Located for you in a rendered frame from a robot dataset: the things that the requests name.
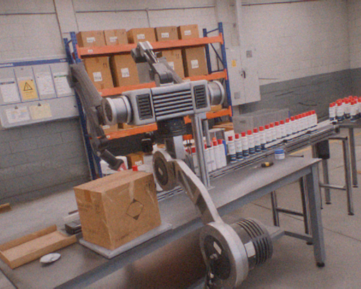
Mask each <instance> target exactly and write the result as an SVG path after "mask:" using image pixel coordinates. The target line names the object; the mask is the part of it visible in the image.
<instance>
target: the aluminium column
mask: <svg viewBox="0 0 361 289"><path fill-rule="evenodd" d="M191 123H192V127H193V136H194V145H195V149H196V158H197V165H198V171H199V179H200V181H201V182H202V184H203V185H204V186H205V187H206V189H207V188H210V183H209V175H208V166H207V161H206V152H205V144H204V139H203V131H202V122H201V121H200V116H199V117H191Z"/></svg>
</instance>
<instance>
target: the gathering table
mask: <svg viewBox="0 0 361 289"><path fill-rule="evenodd" d="M326 120H330V115H329V116H327V117H323V118H320V119H317V121H318V122H324V121H326ZM336 125H339V128H349V137H350V155H351V173H352V182H353V185H354V186H352V187H353V188H357V187H358V186H357V170H356V151H355V141H354V132H353V128H361V119H360V120H357V121H356V122H351V120H345V119H344V121H343V122H340V123H338V122H336ZM322 169H323V177H324V184H329V176H328V168H327V160H322ZM324 191H325V200H326V201H327V202H326V203H325V204H331V202H330V201H331V200H330V189H329V188H324Z"/></svg>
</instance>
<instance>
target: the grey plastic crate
mask: <svg viewBox="0 0 361 289"><path fill-rule="evenodd" d="M286 118H289V116H288V108H267V109H265V110H260V111H254V112H251V113H245V114H240V115H237V116H232V122H233V131H234V134H241V133H242V132H245V134H246V135H247V131H248V130H251V133H252V135H253V128H257V129H258V133H259V131H260V129H259V127H260V126H263V127H264V130H265V125H270V123H274V122H279V125H280V120H284V124H285V123H286ZM274 127H275V124H274Z"/></svg>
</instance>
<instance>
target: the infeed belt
mask: <svg viewBox="0 0 361 289"><path fill-rule="evenodd" d="M263 153H264V152H261V153H260V154H255V156H250V158H253V157H256V156H258V155H261V154H263ZM250 158H243V160H241V161H236V162H235V163H230V162H228V163H227V165H226V166H225V167H222V168H221V169H224V168H227V167H230V166H231V165H233V164H236V163H240V162H242V161H244V160H247V159H250ZM221 169H217V170H215V171H212V172H209V173H208V174H210V173H213V172H216V171H219V170H221ZM163 192H164V190H163V191H160V192H158V191H156V194H159V193H163ZM80 224H81V222H80V219H76V220H75V221H73V222H70V223H66V225H67V226H69V227H72V228H73V227H74V226H77V225H80Z"/></svg>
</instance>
